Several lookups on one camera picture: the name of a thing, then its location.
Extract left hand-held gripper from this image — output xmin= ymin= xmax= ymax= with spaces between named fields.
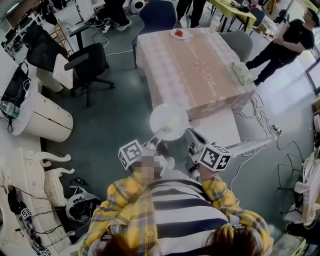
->
xmin=118 ymin=126 xmax=176 ymax=176

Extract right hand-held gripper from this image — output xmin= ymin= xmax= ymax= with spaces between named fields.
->
xmin=186 ymin=127 xmax=232 ymax=177

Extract white round plate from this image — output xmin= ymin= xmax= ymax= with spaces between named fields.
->
xmin=149 ymin=103 xmax=189 ymax=142

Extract person's right forearm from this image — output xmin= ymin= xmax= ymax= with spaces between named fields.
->
xmin=199 ymin=165 xmax=242 ymax=216

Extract person's left forearm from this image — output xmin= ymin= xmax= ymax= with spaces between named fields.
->
xmin=106 ymin=172 xmax=155 ymax=218

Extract table with checkered tablecloth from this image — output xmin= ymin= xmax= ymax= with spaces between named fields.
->
xmin=135 ymin=26 xmax=257 ymax=121

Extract person's torso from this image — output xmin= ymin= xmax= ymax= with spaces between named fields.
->
xmin=78 ymin=169 xmax=275 ymax=256

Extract green patterned tissue pack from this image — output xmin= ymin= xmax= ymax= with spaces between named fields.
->
xmin=231 ymin=61 xmax=254 ymax=85

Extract white plate with red food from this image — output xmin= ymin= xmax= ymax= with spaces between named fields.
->
xmin=170 ymin=28 xmax=190 ymax=40

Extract black office chair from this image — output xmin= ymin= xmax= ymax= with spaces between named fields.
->
xmin=23 ymin=23 xmax=116 ymax=108

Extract white headset device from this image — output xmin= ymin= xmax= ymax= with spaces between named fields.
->
xmin=65 ymin=186 xmax=102 ymax=224

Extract grey chair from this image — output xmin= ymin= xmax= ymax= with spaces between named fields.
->
xmin=218 ymin=29 xmax=254 ymax=63

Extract white flat board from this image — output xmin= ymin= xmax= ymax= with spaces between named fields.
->
xmin=52 ymin=53 xmax=75 ymax=90

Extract white ornate chair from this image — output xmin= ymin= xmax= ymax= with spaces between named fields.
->
xmin=23 ymin=149 xmax=76 ymax=209

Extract dark blue chair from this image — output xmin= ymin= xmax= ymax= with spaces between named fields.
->
xmin=138 ymin=1 xmax=179 ymax=32

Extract cardboard box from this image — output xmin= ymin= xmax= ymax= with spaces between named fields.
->
xmin=311 ymin=96 xmax=320 ymax=134

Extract yellow table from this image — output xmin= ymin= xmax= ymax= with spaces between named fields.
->
xmin=208 ymin=0 xmax=258 ymax=26

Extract green label water bottle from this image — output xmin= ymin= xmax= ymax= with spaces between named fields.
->
xmin=0 ymin=100 xmax=21 ymax=120

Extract black bag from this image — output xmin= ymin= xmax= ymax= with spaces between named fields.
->
xmin=1 ymin=62 xmax=33 ymax=106

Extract white ornate dressing table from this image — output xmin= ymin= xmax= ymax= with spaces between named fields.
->
xmin=0 ymin=147 xmax=76 ymax=256

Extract white equipment rack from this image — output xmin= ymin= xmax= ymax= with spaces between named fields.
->
xmin=1 ymin=11 xmax=45 ymax=60

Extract tangled white floor cables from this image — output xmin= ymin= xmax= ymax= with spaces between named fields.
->
xmin=239 ymin=93 xmax=283 ymax=141

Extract white floor cable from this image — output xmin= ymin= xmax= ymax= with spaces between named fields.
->
xmin=92 ymin=29 xmax=135 ymax=58

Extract black wire stand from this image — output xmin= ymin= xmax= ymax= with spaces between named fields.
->
xmin=276 ymin=153 xmax=305 ymax=191

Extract wooden shelf frame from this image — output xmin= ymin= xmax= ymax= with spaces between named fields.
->
xmin=53 ymin=21 xmax=74 ymax=56

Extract black camera on tripod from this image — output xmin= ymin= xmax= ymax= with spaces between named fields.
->
xmin=273 ymin=8 xmax=291 ymax=25

